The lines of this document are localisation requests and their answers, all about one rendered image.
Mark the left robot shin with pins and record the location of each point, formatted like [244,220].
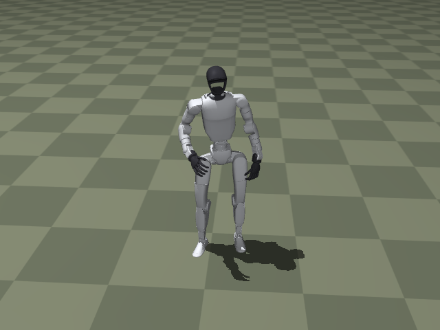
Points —
[239,215]

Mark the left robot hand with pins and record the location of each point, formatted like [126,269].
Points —
[255,168]

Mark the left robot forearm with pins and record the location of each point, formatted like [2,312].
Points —
[255,143]

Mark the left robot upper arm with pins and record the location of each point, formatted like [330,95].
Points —
[243,104]

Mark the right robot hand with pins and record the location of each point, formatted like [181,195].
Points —
[196,162]

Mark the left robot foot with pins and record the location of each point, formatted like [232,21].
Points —
[239,243]

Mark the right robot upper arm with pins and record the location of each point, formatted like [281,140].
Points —
[193,108]

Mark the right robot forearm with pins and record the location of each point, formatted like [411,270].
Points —
[185,141]

